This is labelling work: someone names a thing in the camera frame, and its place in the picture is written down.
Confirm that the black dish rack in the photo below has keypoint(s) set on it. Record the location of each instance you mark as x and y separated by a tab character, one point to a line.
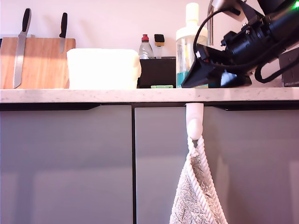
292	70

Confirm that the green flat sponge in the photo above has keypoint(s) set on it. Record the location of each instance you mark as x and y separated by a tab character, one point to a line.
162	86

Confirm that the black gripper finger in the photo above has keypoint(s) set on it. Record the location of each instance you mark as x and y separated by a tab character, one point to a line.
201	74
231	80

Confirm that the clear soap dispenser white pump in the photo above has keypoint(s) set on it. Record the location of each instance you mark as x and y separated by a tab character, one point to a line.
184	46

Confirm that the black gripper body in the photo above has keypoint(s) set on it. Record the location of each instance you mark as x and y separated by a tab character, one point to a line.
243	46

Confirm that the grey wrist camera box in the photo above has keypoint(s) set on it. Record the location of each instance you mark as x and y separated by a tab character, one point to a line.
226	5

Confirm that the white cloth storage box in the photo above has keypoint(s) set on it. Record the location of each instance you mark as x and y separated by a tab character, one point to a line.
101	70

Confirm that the long serrated bread knife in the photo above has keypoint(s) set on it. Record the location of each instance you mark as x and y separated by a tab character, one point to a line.
18	51

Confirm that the wide grey cabinet door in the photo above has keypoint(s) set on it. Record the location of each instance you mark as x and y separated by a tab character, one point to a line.
65	163

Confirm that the tall steel kitchen faucet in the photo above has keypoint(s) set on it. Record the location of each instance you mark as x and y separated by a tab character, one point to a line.
211	30

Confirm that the white door hook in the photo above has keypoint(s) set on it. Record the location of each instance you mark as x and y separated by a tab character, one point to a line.
194	129

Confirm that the black sink caddy box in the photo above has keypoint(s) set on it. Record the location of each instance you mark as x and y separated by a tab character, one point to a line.
158	72

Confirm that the clear bottle with red cap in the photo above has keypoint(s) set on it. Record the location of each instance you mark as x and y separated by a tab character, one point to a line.
145	51

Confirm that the wooden magnetic knife board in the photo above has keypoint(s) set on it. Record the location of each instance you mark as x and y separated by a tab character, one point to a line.
42	65

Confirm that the grey cabinet door with hook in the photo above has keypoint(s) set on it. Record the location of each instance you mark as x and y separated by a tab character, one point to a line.
257	163

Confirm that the dish brush with black head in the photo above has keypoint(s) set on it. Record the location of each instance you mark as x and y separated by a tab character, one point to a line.
159	38

